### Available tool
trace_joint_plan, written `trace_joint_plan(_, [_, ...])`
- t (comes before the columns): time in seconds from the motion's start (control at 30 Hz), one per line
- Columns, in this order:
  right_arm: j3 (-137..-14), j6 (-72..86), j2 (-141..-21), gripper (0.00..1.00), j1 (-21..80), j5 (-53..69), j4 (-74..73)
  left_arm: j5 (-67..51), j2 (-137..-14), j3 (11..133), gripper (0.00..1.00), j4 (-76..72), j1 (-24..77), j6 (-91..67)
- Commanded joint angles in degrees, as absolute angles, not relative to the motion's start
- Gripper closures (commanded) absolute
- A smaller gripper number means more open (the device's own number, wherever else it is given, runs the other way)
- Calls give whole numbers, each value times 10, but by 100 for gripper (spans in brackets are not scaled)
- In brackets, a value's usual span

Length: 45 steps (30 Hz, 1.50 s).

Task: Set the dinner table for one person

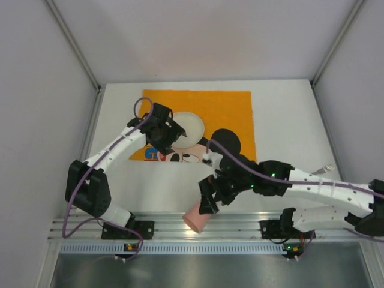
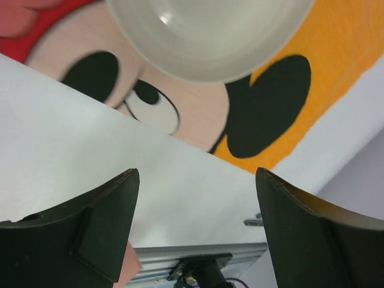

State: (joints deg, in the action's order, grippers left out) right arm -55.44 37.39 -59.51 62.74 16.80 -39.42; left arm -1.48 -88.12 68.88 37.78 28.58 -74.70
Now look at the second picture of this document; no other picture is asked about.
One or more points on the aluminium mounting rail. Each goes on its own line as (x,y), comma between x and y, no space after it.
(189,251)

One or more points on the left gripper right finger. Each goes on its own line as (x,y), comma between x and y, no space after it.
(314,243)

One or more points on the orange Mickey Mouse placemat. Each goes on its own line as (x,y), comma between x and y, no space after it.
(254,121)

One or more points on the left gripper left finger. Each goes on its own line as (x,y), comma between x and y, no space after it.
(79,243)

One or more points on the white round plate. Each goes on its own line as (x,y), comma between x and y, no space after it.
(209,41)

